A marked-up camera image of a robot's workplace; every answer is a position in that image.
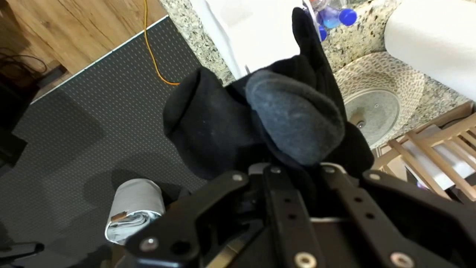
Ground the rolled grey cloth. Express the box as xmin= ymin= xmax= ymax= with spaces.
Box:
xmin=104 ymin=178 xmax=166 ymax=246

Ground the black sock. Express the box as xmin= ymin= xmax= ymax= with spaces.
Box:
xmin=163 ymin=7 xmax=375 ymax=183

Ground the wooden dish rack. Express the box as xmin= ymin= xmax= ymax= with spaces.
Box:
xmin=372 ymin=102 xmax=476 ymax=203

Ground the dark dotted mat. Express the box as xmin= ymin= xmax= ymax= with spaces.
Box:
xmin=0 ymin=16 xmax=225 ymax=268

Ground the clear bottle with blue cap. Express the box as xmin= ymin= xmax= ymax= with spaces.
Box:
xmin=303 ymin=0 xmax=358 ymax=42

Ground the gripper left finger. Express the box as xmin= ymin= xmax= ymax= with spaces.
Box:
xmin=125 ymin=163 xmax=325 ymax=268

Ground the white plate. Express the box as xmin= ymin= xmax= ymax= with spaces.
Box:
xmin=403 ymin=125 xmax=476 ymax=191

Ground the white paper towel roll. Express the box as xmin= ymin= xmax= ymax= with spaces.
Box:
xmin=384 ymin=0 xmax=476 ymax=102

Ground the round stone sink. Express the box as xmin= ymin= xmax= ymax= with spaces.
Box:
xmin=333 ymin=51 xmax=426 ymax=149

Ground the orange cable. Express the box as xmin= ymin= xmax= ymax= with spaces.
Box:
xmin=143 ymin=0 xmax=181 ymax=86

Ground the black cable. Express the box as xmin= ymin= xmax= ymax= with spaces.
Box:
xmin=0 ymin=48 xmax=49 ymax=77

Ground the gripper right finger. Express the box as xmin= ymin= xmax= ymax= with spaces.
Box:
xmin=320 ymin=163 xmax=476 ymax=268

